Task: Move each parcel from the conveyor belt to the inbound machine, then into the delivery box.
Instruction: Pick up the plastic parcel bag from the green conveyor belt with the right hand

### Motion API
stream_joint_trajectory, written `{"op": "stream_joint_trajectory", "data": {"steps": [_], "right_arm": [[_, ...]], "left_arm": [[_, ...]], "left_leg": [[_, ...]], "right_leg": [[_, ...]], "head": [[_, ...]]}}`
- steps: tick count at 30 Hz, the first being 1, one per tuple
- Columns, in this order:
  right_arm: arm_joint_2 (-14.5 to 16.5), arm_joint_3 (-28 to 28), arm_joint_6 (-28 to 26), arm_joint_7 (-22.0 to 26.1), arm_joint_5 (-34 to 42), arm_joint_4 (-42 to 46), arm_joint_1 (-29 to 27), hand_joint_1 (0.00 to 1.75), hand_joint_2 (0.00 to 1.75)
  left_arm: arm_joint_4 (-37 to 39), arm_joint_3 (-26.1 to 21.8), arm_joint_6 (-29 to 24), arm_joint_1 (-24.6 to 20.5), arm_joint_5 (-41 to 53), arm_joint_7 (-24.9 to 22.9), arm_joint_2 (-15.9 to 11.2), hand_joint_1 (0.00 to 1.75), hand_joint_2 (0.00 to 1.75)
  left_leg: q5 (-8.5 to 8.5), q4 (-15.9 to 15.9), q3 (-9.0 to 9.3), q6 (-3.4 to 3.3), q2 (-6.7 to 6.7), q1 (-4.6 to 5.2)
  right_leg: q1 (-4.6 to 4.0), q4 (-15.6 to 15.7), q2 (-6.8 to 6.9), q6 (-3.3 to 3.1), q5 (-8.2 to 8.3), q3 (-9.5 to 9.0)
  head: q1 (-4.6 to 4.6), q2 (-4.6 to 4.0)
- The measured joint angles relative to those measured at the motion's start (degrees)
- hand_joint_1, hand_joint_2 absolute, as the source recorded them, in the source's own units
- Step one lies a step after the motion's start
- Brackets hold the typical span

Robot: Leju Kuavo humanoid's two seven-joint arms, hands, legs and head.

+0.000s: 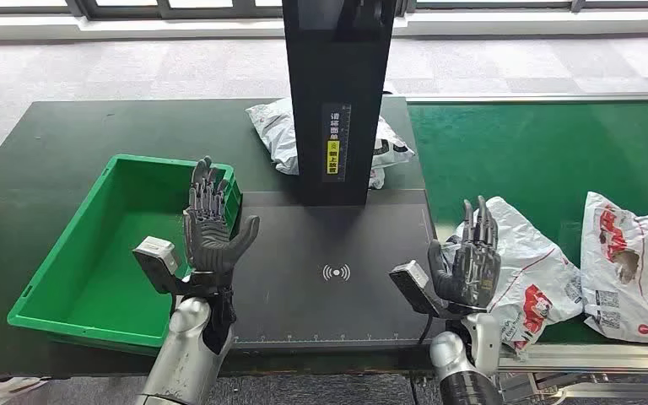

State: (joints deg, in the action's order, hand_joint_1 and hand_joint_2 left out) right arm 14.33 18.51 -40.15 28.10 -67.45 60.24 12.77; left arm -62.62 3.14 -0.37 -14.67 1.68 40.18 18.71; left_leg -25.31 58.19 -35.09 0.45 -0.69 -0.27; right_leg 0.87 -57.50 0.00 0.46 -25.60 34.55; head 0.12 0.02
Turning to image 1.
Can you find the white bag with red print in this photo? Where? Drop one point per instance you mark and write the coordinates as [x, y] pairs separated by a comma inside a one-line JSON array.
[[0, 390]]

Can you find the green conveyor belt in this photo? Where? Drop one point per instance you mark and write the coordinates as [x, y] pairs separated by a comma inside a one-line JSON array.
[[525, 156]]

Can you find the aluminium conveyor frame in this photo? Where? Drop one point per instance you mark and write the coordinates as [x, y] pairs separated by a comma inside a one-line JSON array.
[[581, 358]]

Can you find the green plastic crate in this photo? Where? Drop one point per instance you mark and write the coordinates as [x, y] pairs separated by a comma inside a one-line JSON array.
[[106, 262]]

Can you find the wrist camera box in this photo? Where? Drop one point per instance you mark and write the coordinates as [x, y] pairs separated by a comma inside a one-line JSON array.
[[156, 260], [413, 288]]

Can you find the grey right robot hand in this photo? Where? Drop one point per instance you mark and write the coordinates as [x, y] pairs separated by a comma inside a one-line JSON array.
[[469, 274]]

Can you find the white parcel with red print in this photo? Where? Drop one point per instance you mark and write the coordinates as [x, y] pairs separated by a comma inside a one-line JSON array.
[[531, 268]]

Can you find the white grey printed parcel bag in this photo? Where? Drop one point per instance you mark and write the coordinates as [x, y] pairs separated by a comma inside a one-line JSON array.
[[276, 131]]

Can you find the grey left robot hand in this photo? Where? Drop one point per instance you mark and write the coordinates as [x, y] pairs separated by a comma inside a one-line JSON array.
[[212, 246]]

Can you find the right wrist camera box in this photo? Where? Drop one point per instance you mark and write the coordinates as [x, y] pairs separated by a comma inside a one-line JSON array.
[[413, 288]]

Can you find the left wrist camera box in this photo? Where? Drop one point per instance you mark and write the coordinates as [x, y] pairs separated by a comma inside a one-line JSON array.
[[156, 260]]

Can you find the black yellow instruction label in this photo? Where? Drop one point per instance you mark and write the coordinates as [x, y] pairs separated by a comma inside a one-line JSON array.
[[335, 142]]

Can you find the dark framed window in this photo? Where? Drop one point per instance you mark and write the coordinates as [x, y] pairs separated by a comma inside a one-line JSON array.
[[134, 8]]

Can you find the black inbound scanner machine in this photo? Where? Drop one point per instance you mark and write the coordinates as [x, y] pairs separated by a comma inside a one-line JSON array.
[[324, 240]]

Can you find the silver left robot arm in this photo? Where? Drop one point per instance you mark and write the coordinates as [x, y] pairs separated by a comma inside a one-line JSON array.
[[184, 346]]

